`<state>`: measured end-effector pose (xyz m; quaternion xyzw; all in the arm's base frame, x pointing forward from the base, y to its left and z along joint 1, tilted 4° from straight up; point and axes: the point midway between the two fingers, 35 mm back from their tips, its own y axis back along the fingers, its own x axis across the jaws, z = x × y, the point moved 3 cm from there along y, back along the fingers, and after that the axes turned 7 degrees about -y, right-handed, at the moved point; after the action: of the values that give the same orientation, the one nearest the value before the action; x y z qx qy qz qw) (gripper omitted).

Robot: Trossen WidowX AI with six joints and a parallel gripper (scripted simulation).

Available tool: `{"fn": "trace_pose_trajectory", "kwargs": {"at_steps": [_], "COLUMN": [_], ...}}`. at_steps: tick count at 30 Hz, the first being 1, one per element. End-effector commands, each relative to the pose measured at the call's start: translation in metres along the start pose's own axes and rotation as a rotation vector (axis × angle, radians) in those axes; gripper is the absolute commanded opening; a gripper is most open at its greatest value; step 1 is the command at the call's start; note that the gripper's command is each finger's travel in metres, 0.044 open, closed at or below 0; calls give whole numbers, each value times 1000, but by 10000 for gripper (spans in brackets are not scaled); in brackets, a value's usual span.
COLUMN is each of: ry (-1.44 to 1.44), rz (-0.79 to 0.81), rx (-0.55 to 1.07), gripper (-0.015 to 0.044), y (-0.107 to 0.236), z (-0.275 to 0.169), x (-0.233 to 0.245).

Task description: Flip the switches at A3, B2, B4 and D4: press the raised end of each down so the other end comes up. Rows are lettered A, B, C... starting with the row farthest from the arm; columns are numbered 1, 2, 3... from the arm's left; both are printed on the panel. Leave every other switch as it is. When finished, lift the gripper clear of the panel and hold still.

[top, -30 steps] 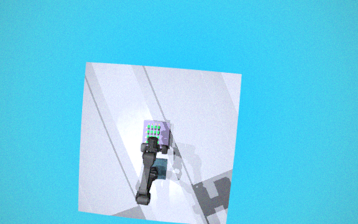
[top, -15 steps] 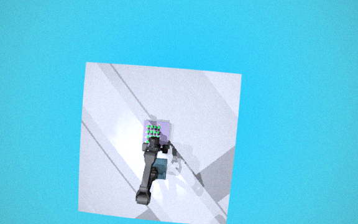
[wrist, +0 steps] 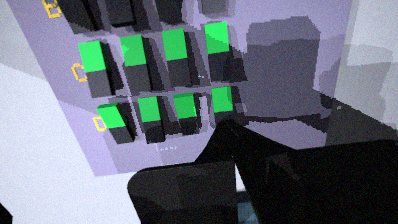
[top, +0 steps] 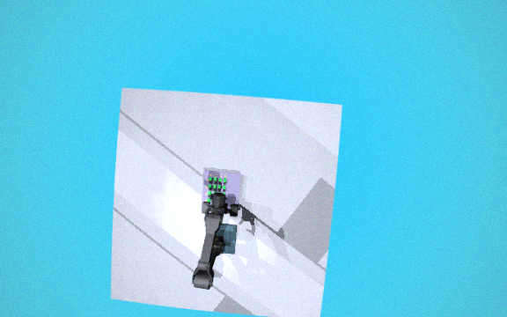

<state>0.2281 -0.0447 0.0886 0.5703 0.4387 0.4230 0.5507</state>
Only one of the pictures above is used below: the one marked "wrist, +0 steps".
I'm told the lavender switch panel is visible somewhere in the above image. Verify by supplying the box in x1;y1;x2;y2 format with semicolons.
6;0;352;177

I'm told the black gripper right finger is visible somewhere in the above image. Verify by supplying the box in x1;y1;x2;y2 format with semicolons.
225;120;398;224

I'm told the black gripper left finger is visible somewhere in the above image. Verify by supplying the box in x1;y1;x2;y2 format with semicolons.
127;121;238;224

